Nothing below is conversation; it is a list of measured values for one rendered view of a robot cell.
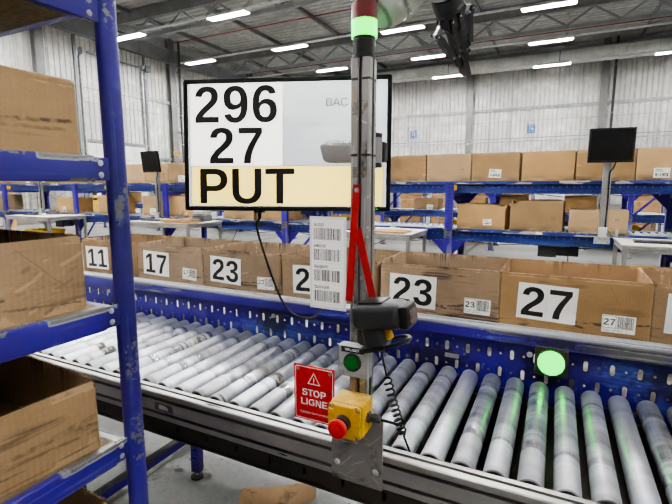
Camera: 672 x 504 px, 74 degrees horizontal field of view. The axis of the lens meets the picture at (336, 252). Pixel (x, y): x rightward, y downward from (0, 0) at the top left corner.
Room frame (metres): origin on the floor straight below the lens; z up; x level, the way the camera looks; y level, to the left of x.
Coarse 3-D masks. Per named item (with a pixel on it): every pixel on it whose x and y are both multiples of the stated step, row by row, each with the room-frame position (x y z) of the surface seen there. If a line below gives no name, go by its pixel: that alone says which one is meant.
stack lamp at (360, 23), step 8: (360, 0) 0.89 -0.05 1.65; (368, 0) 0.89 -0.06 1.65; (352, 8) 0.90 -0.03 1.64; (360, 8) 0.89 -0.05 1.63; (368, 8) 0.89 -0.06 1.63; (376, 8) 0.90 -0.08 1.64; (352, 16) 0.90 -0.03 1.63; (360, 16) 0.89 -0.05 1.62; (368, 16) 0.89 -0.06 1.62; (376, 16) 0.90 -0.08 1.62; (352, 24) 0.90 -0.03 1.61; (360, 24) 0.89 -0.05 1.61; (368, 24) 0.89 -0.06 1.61; (376, 24) 0.90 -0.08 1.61; (352, 32) 0.90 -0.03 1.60; (360, 32) 0.89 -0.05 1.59; (368, 32) 0.89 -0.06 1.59; (376, 32) 0.90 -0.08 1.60
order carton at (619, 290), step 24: (528, 264) 1.57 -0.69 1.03; (552, 264) 1.53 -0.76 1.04; (576, 264) 1.50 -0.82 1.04; (600, 264) 1.47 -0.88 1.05; (504, 288) 1.33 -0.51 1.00; (600, 288) 1.22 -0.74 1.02; (624, 288) 1.19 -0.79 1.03; (648, 288) 1.17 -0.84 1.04; (504, 312) 1.33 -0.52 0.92; (576, 312) 1.24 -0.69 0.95; (600, 312) 1.22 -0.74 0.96; (624, 312) 1.19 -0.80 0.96; (648, 312) 1.17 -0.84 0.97; (624, 336) 1.19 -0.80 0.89; (648, 336) 1.17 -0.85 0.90
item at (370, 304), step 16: (368, 304) 0.83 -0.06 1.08; (384, 304) 0.81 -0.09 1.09; (400, 304) 0.81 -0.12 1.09; (352, 320) 0.84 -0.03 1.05; (368, 320) 0.82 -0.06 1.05; (384, 320) 0.80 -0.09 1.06; (400, 320) 0.79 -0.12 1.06; (416, 320) 0.83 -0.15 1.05; (368, 336) 0.83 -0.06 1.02; (384, 336) 0.83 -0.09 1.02; (368, 352) 0.83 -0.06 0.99
